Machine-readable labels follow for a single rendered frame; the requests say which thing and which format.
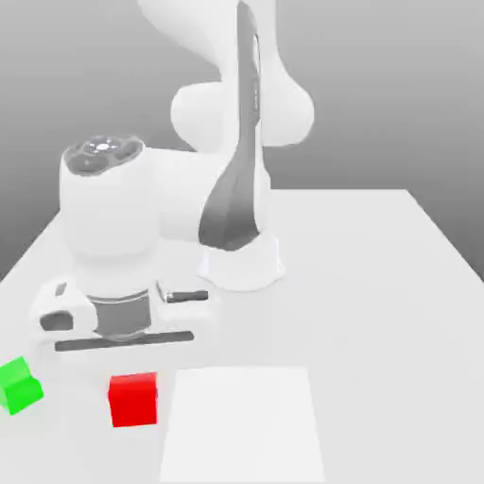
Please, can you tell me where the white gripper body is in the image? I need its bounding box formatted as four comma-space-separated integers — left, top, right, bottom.
52, 327, 197, 365

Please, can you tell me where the small red cube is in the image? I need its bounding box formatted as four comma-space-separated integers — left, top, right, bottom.
107, 371, 159, 429

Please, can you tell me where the small green cube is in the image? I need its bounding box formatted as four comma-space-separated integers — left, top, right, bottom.
0, 355, 45, 417

